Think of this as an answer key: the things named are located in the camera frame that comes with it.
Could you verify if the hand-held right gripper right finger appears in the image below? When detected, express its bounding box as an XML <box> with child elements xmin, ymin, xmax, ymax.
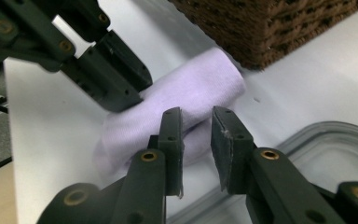
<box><xmin>210</xmin><ymin>105</ymin><xmax>256</xmax><ymax>196</ymax></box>

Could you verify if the brown wicker basket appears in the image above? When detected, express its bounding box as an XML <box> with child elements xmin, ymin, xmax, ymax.
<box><xmin>167</xmin><ymin>0</ymin><xmax>358</xmax><ymax>71</ymax></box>

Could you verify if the lilac sock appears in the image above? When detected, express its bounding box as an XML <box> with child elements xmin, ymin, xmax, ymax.
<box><xmin>92</xmin><ymin>118</ymin><xmax>214</xmax><ymax>185</ymax></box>
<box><xmin>103</xmin><ymin>46</ymin><xmax>248</xmax><ymax>150</ymax></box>

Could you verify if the clear plastic box lid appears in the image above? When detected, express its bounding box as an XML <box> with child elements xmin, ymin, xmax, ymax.
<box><xmin>166</xmin><ymin>120</ymin><xmax>358</xmax><ymax>224</ymax></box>

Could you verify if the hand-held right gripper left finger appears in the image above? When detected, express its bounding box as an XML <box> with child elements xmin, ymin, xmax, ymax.
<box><xmin>157</xmin><ymin>106</ymin><xmax>186</xmax><ymax>199</ymax></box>

